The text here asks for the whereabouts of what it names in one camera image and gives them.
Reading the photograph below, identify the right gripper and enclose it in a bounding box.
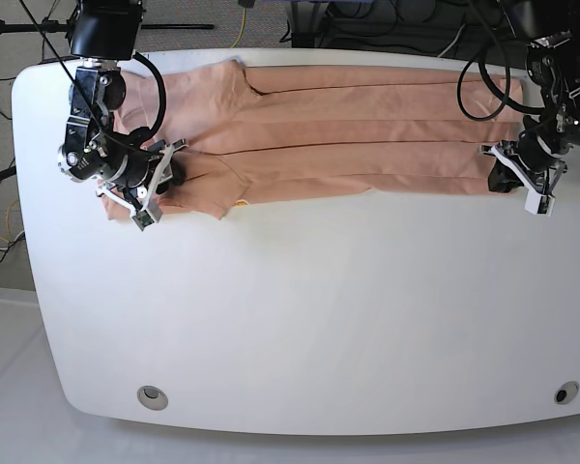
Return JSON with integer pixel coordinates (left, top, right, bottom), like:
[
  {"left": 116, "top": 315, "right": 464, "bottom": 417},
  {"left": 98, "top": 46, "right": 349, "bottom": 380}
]
[{"left": 96, "top": 139, "right": 187, "bottom": 213}]

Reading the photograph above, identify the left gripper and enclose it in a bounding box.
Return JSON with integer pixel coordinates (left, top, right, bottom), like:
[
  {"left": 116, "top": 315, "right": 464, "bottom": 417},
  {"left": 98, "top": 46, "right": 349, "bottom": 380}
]
[{"left": 480, "top": 134, "right": 567, "bottom": 194}]

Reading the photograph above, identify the peach pink T-shirt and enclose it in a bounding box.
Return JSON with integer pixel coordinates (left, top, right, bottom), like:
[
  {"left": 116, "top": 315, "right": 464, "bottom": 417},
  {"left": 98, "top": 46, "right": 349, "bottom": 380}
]
[{"left": 101, "top": 57, "right": 526, "bottom": 222}]

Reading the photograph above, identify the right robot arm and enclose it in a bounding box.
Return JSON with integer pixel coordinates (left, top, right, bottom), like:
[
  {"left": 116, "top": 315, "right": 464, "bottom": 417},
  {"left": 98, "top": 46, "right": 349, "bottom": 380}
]
[{"left": 59, "top": 1, "right": 186, "bottom": 218}]

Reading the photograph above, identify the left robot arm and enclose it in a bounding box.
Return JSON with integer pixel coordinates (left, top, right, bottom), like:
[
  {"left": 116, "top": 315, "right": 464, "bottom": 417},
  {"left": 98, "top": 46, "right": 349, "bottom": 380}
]
[{"left": 468, "top": 1, "right": 580, "bottom": 201}]

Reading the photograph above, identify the black tripod stand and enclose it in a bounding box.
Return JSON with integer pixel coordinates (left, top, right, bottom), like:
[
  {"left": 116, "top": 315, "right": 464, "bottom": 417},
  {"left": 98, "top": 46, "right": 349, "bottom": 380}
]
[{"left": 0, "top": 1, "right": 215, "bottom": 62}]

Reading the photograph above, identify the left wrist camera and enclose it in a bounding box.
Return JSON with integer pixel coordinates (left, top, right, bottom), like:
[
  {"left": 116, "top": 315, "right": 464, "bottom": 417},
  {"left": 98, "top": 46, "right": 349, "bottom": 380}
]
[{"left": 524, "top": 190, "right": 555, "bottom": 217}]

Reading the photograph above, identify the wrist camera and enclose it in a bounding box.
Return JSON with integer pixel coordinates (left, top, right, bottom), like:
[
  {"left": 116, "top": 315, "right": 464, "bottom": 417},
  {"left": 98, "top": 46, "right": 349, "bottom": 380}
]
[
  {"left": 130, "top": 209, "right": 161, "bottom": 231},
  {"left": 524, "top": 190, "right": 555, "bottom": 217}
]

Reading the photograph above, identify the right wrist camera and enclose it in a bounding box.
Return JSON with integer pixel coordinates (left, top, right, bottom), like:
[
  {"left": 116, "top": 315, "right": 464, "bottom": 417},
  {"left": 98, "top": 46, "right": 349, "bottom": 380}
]
[{"left": 130, "top": 209, "right": 161, "bottom": 231}]

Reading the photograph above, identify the black equipment frame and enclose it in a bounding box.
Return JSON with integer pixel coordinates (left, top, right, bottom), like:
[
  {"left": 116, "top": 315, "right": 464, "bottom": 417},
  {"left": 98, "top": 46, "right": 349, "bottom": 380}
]
[{"left": 283, "top": 1, "right": 527, "bottom": 69}]

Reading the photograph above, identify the white cable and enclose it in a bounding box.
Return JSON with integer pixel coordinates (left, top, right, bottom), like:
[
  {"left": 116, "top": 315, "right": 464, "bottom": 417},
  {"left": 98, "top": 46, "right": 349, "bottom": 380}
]
[{"left": 434, "top": 21, "right": 465, "bottom": 58}]

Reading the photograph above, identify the yellow cable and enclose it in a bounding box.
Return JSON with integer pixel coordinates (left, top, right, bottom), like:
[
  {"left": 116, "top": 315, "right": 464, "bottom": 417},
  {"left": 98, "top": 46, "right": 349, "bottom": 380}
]
[{"left": 230, "top": 4, "right": 248, "bottom": 49}]

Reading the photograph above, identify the right table cable grommet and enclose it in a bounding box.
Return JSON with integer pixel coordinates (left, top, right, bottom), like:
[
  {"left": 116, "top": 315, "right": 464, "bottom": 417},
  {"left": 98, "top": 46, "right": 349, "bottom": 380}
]
[{"left": 554, "top": 381, "right": 580, "bottom": 405}]

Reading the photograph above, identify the table cable grommet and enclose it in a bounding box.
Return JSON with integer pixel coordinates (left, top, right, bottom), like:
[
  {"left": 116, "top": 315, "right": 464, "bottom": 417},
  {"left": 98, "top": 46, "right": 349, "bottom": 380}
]
[
  {"left": 554, "top": 381, "right": 580, "bottom": 405},
  {"left": 136, "top": 386, "right": 168, "bottom": 411}
]

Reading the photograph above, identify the left table cable grommet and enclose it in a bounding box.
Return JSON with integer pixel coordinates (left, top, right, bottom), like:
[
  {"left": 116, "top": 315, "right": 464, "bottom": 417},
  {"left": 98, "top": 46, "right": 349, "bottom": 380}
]
[{"left": 136, "top": 386, "right": 168, "bottom": 411}]

